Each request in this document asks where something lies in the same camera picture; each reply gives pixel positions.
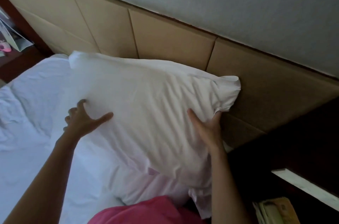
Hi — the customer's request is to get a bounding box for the person's right hand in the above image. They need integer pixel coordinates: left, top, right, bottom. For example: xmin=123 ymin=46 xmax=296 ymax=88
xmin=187 ymin=108 xmax=224 ymax=152

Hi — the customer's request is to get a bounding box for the person's left hand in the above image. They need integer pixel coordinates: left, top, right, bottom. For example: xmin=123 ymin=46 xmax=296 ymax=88
xmin=63 ymin=99 xmax=114 ymax=138

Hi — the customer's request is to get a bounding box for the white pillow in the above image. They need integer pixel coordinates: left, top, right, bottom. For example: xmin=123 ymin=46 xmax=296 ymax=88
xmin=52 ymin=51 xmax=241 ymax=219

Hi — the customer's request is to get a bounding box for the person's right forearm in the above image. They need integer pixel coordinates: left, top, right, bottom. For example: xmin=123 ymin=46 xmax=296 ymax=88
xmin=210 ymin=145 xmax=252 ymax=224

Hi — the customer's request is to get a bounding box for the person's left forearm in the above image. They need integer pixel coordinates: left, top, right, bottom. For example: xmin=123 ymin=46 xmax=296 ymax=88
xmin=3 ymin=132 xmax=80 ymax=224

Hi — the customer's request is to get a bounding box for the white bed sheet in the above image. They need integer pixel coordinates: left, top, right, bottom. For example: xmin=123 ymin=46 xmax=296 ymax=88
xmin=0 ymin=54 xmax=125 ymax=224

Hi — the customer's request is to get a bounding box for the beige padded headboard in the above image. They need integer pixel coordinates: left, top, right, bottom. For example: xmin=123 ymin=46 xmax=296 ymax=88
xmin=0 ymin=0 xmax=339 ymax=150

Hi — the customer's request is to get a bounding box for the dark wooden side table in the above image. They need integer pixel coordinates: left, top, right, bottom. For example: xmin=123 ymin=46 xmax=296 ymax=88
xmin=0 ymin=0 xmax=55 ymax=84

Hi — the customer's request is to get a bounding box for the clear plastic bag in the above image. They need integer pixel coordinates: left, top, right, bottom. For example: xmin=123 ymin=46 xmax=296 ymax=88
xmin=0 ymin=6 xmax=34 ymax=52

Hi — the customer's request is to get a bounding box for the pink garment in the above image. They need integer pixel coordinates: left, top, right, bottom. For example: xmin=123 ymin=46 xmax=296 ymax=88
xmin=87 ymin=196 xmax=207 ymax=224

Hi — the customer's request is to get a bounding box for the dark wooden nightstand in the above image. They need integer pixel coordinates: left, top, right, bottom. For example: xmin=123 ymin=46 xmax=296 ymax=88
xmin=227 ymin=104 xmax=339 ymax=224

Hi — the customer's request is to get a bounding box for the beige telephone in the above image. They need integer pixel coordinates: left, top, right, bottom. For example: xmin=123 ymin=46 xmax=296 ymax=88
xmin=253 ymin=197 xmax=301 ymax=224

